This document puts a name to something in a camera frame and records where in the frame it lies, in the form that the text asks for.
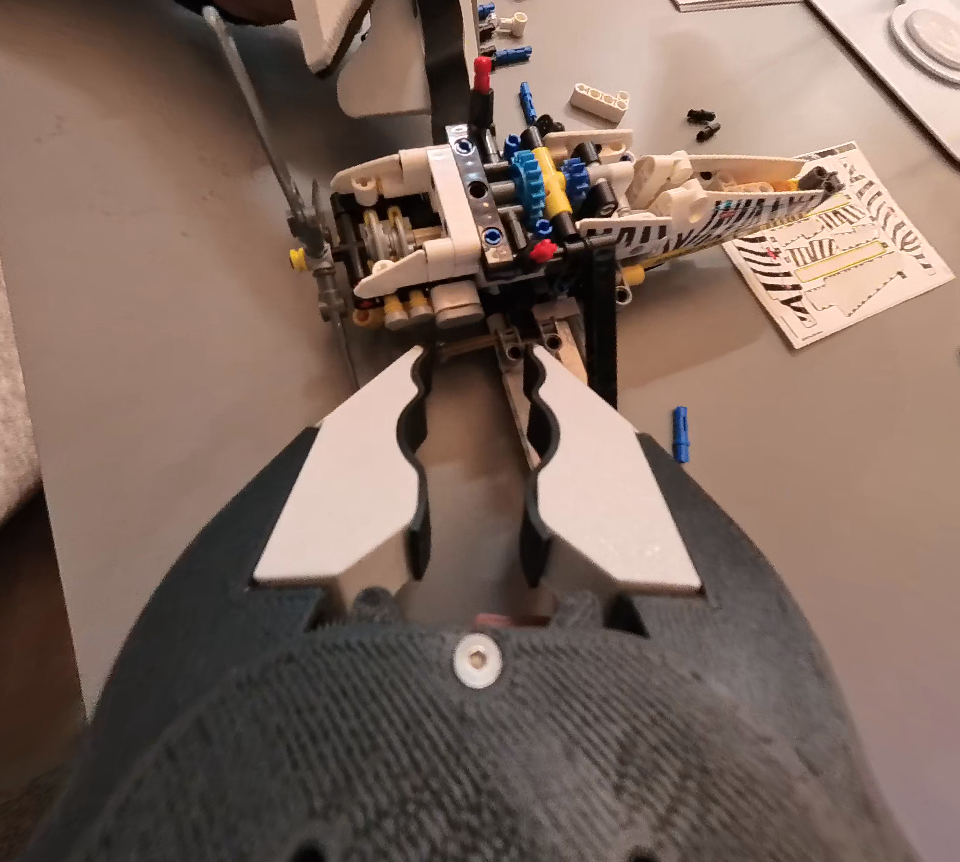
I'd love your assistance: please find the zebra striped sticker sheet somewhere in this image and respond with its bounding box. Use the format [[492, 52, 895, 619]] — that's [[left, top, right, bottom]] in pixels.
[[721, 141, 937, 351]]

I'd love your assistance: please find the zebra striped lego plane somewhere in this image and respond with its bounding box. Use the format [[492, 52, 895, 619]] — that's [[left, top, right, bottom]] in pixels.
[[288, 56, 841, 466]]

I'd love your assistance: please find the pile of small lego pieces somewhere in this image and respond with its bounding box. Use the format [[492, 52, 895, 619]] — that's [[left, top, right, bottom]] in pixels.
[[474, 0, 538, 125]]

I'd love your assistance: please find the grey lego propeller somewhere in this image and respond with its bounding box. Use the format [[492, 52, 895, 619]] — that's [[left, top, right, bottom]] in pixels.
[[202, 6, 361, 387]]

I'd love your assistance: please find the white lego liftarm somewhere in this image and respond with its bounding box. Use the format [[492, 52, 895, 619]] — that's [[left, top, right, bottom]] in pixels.
[[568, 82, 631, 122]]

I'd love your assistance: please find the grey hooded sweatshirt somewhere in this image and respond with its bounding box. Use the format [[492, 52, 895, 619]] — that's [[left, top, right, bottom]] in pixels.
[[0, 261, 40, 526]]

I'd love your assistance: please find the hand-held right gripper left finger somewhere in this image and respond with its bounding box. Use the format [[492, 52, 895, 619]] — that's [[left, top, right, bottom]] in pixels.
[[252, 345, 438, 591]]

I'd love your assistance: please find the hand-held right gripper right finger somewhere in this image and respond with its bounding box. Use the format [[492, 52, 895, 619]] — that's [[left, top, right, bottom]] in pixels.
[[519, 345, 706, 595]]

